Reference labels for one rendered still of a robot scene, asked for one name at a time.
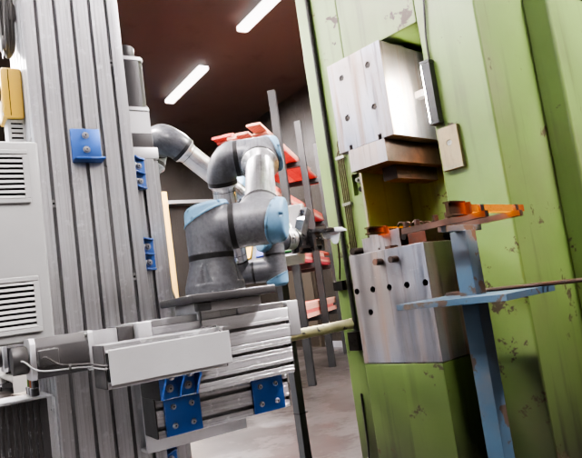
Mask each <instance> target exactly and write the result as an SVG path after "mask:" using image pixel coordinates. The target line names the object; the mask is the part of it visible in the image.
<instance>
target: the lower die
mask: <svg viewBox="0 0 582 458"><path fill-rule="evenodd" d="M401 229H402V228H388V231H389V233H388V234H382V235H377V234H372V235H370V237H369V238H365V239H361V240H362V246H363V252H364V253H370V252H375V251H379V248H380V250H385V246H388V245H396V244H397V245H398V247H399V246H402V245H408V244H409V240H402V239H401V238H400V236H401Z"/></svg>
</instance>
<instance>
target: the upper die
mask: <svg viewBox="0 0 582 458"><path fill-rule="evenodd" d="M349 157H350V168H351V172H352V173H363V174H383V172H382V168H385V167H388V166H391V165H394V164H404V165H416V166H428V167H437V168H438V167H441V166H442V164H441V159H440V153H439V145H438V144H426V143H419V142H411V141H404V140H397V139H389V138H382V139H380V140H378V141H375V142H372V143H370V144H365V145H364V146H361V147H358V148H356V149H353V150H350V151H349Z"/></svg>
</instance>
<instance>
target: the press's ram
mask: <svg viewBox="0 0 582 458"><path fill-rule="evenodd" d="M422 61H424V58H423V53H421V52H418V51H414V50H411V49H408V48H405V47H402V46H398V45H394V44H390V43H387V42H383V41H380V40H377V41H376V42H374V43H372V44H370V45H367V46H365V47H363V48H362V49H360V50H359V51H357V52H355V53H353V54H351V55H348V56H347V57H345V58H343V59H341V60H340V61H338V62H336V63H334V64H333V65H330V66H328V67H327V70H328V76H329V82H330V93H331V100H332V105H333V112H334V117H335V124H336V130H337V136H338V142H339V148H340V154H349V151H350V150H353V149H356V148H358V147H361V146H364V145H365V144H370V143H372V142H375V141H378V140H380V139H382V138H389V139H397V140H404V141H411V142H419V143H426V144H439V143H438V138H437V133H436V127H435V126H433V125H429V123H430V121H429V111H428V107H427V101H426V96H425V90H424V84H423V79H422V73H421V68H420V67H421V65H419V62H422Z"/></svg>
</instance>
